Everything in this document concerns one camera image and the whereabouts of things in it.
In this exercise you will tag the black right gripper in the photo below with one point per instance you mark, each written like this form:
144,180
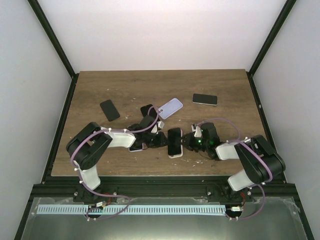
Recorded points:
188,141

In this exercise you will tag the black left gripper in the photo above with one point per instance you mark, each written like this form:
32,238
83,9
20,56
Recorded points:
160,141

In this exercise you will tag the large lilac phone case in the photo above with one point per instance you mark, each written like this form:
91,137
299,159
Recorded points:
136,147

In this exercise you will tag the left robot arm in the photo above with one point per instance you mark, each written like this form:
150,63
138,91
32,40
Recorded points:
89,145

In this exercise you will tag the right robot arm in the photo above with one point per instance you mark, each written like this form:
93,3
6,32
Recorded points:
261,163

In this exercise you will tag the beige phone case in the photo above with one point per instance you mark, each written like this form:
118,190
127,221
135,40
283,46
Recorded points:
175,151

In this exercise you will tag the black phone case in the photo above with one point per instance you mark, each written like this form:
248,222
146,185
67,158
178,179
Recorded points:
149,110

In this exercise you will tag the small lilac phone case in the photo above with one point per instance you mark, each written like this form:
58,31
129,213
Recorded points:
169,108

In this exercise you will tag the silver-edged black phone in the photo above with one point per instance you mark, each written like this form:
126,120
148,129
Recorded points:
205,99

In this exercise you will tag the dark phone at left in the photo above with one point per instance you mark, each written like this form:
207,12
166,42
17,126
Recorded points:
109,110

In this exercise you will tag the light blue slotted strip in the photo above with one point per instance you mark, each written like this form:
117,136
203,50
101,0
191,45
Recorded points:
76,209

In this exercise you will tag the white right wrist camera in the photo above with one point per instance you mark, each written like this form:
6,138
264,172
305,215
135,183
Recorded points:
197,131

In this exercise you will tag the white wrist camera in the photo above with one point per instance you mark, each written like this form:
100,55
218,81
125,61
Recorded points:
157,127
197,131

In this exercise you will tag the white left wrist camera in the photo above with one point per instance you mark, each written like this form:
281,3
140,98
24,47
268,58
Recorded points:
157,127

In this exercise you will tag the black aluminium frame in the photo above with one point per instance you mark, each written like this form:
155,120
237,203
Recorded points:
152,186

